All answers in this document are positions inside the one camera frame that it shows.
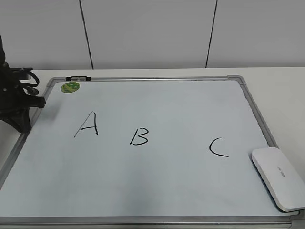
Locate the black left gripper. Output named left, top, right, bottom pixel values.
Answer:
left=0, top=62, right=46, bottom=133

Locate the white whiteboard eraser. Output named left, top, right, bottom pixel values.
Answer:
left=251, top=147, right=305, bottom=212

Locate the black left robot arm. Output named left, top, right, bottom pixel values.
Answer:
left=0, top=42, right=46, bottom=133

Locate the green round magnet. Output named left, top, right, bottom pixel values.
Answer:
left=61, top=82, right=80, bottom=93

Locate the black metal hanging clip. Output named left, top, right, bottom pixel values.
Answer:
left=65, top=76, right=91, bottom=82

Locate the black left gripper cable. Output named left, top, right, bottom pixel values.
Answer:
left=20, top=70, right=40, bottom=96

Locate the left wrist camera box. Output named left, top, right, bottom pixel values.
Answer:
left=11, top=68, right=33, bottom=80

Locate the white board with aluminium frame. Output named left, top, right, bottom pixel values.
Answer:
left=0, top=76, right=304, bottom=228

